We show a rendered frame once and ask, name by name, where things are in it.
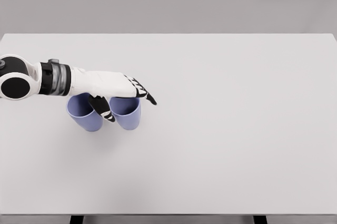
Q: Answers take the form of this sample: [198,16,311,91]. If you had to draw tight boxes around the lavender plastic cup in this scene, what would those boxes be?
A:
[66,92,106,132]
[108,96,142,131]

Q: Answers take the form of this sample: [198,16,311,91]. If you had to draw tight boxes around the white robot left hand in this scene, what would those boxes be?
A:
[85,71,158,123]

